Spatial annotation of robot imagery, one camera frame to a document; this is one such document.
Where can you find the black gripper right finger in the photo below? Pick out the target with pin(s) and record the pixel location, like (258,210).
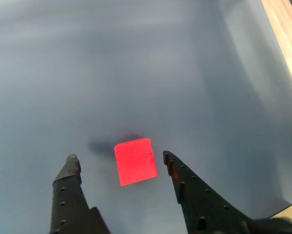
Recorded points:
(199,202)

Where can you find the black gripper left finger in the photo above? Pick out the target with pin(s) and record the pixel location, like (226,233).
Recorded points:
(67,202)

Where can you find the red cube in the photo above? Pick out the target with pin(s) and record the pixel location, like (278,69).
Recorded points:
(136,163)

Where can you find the grey mat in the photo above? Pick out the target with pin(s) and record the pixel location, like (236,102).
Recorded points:
(111,73)

